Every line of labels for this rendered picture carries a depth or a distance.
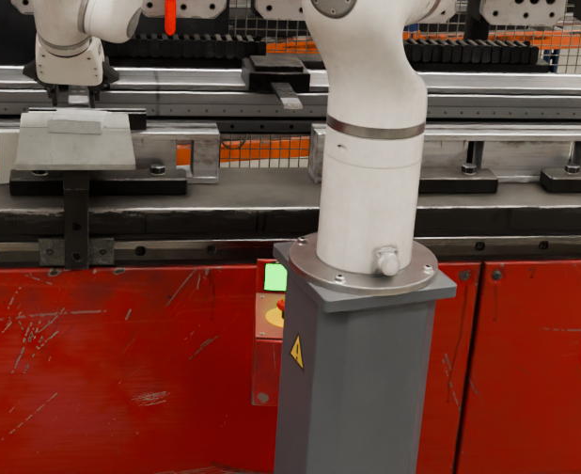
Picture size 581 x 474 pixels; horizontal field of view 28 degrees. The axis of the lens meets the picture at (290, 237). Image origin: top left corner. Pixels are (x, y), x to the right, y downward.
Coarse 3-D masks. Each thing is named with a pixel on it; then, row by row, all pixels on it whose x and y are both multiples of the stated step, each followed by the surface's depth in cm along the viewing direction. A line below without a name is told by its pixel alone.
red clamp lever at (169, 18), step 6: (168, 0) 191; (174, 0) 192; (168, 6) 192; (174, 6) 192; (168, 12) 192; (174, 12) 192; (168, 18) 192; (174, 18) 193; (168, 24) 193; (174, 24) 193; (168, 30) 193; (174, 30) 194
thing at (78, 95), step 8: (104, 56) 230; (64, 88) 220; (72, 88) 214; (80, 88) 215; (88, 88) 221; (104, 88) 222; (72, 96) 210; (80, 96) 210; (72, 104) 207; (80, 104) 207
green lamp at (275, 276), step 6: (270, 264) 190; (276, 264) 190; (270, 270) 190; (276, 270) 190; (282, 270) 190; (270, 276) 190; (276, 276) 190; (282, 276) 190; (270, 282) 191; (276, 282) 191; (282, 282) 191; (270, 288) 191; (276, 288) 191; (282, 288) 191
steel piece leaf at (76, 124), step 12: (48, 120) 191; (60, 120) 191; (72, 120) 191; (84, 120) 198; (96, 120) 198; (48, 132) 191; (60, 132) 192; (72, 132) 192; (84, 132) 192; (96, 132) 192
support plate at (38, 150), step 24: (24, 120) 197; (120, 120) 200; (24, 144) 186; (48, 144) 186; (72, 144) 187; (96, 144) 188; (120, 144) 188; (24, 168) 177; (48, 168) 178; (72, 168) 179; (96, 168) 179; (120, 168) 180
